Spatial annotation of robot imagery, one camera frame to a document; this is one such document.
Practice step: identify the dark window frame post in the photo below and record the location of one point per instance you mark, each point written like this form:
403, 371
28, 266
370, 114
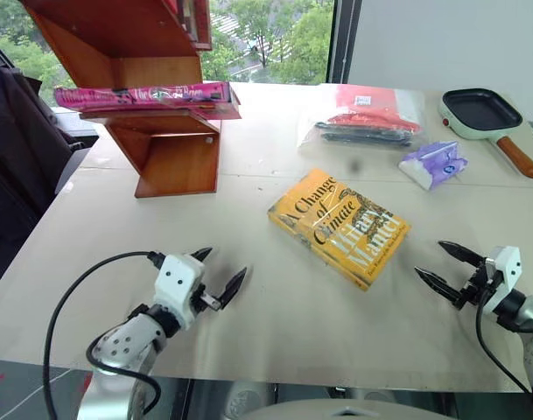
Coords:
342, 39

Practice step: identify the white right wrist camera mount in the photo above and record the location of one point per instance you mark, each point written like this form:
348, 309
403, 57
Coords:
507, 267

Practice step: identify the black chair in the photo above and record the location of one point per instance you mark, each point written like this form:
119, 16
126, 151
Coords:
16, 153

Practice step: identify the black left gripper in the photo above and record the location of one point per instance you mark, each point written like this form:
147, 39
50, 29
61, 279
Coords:
200, 299

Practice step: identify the wooden bookshelf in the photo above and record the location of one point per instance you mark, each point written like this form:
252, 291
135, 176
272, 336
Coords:
174, 166

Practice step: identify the green electric frying pan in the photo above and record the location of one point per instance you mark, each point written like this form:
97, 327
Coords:
476, 111

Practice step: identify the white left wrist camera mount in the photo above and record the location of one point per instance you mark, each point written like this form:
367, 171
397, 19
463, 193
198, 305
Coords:
176, 284

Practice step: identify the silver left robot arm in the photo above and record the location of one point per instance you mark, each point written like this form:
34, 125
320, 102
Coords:
126, 341

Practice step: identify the clear plastic bag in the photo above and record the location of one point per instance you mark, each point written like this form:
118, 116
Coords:
406, 109

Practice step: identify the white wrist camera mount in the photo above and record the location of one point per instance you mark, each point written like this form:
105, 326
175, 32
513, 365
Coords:
176, 284
507, 267

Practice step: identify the pink book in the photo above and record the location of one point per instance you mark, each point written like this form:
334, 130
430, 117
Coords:
139, 97

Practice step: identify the red cloth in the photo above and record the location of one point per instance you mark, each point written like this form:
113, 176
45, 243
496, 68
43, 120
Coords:
371, 114

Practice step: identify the red book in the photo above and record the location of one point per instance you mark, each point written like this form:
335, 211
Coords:
200, 26

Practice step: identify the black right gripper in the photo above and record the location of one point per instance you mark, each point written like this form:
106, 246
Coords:
478, 286

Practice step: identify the yellow hardcover book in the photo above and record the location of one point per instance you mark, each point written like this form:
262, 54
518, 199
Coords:
336, 227

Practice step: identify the purple and white tissue pack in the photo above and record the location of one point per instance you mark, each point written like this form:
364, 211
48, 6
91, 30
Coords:
432, 168

